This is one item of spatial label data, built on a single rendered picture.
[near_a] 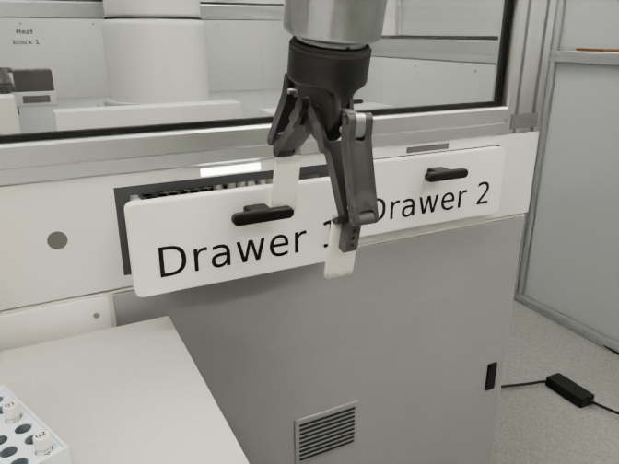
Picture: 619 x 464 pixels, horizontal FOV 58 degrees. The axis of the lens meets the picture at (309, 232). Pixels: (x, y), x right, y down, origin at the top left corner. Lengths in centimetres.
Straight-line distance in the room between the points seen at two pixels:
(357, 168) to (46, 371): 40
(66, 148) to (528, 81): 70
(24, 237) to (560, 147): 200
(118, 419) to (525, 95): 77
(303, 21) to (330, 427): 69
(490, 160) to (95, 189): 60
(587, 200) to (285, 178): 177
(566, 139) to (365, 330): 156
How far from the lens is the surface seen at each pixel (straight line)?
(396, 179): 83
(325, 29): 48
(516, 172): 102
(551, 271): 246
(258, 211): 63
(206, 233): 66
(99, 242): 72
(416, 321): 98
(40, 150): 68
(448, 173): 84
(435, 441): 117
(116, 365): 66
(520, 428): 185
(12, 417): 55
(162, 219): 64
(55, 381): 66
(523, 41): 99
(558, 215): 239
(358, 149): 49
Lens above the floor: 110
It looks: 20 degrees down
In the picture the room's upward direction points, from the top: straight up
